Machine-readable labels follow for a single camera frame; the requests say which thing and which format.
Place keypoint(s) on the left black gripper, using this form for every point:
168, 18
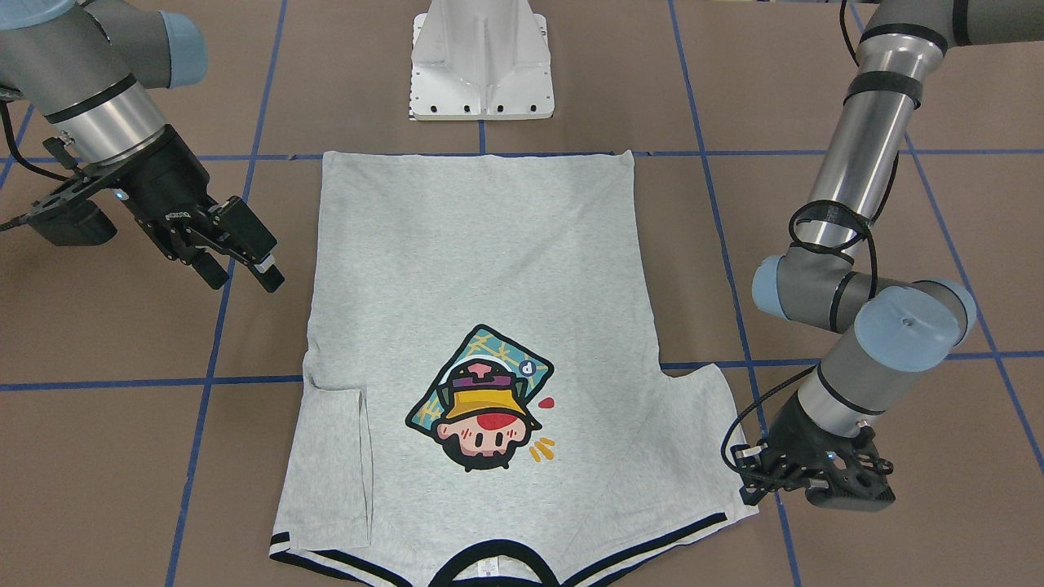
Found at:
793, 433

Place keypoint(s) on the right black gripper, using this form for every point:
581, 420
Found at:
165, 181

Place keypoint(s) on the grey t-shirt with cartoon print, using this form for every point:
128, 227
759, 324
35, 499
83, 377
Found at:
483, 403

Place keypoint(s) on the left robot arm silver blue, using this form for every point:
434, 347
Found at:
890, 332

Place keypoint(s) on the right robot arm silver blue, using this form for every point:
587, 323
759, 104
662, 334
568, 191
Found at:
88, 67

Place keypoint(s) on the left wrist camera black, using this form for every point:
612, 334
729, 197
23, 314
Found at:
849, 473

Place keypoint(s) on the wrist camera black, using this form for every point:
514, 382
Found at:
849, 473
67, 216

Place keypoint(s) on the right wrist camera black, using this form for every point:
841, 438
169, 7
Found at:
67, 216

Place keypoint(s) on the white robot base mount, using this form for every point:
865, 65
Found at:
480, 61

